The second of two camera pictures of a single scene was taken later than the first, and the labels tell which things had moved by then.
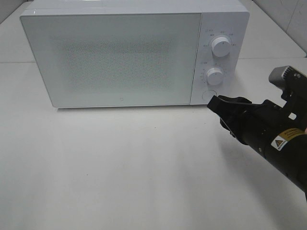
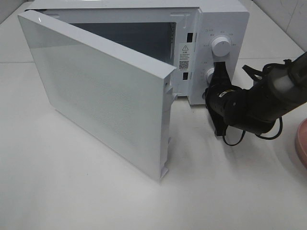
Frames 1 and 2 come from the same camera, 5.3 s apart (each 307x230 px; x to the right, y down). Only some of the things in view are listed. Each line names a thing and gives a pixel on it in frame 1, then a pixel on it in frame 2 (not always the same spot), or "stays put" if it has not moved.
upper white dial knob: x=220 y=46 stays put
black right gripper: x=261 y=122 to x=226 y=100
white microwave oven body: x=223 y=31 stays put
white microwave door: x=115 y=59 to x=121 y=97
